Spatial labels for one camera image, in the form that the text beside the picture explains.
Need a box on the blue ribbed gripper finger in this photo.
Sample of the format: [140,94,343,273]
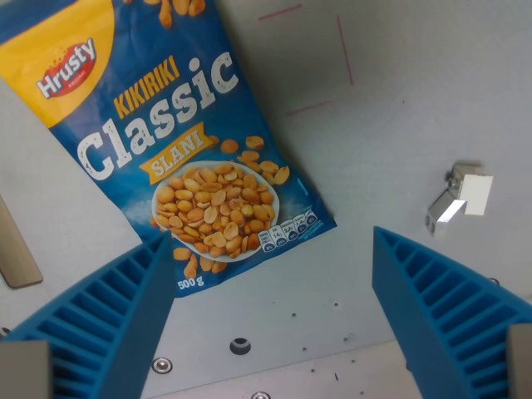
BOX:
[372,225,532,399]
[0,230,175,399]

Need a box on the light wooden board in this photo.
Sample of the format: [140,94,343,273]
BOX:
[0,194,44,289]

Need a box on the blue Hrusty peanut bag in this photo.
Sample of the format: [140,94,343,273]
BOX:
[0,0,337,299]

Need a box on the small metal bracket block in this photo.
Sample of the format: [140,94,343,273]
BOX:
[424,160,495,239]

